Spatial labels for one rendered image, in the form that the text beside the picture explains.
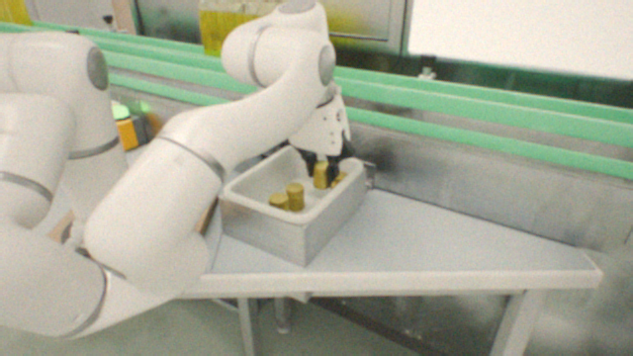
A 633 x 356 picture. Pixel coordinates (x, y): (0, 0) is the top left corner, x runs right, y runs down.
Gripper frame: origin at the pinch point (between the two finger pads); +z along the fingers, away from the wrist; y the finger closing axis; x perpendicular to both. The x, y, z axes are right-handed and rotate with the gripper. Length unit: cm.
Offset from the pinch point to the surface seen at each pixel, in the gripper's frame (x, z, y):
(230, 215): 15.8, 0.1, 9.3
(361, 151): -11.1, 4.4, -2.7
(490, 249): -0.7, 10.0, -30.0
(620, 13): -34, -16, -39
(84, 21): -311, 143, 600
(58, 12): -282, 118, 601
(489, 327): -16, 63, -35
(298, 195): 6.1, 2.2, 2.1
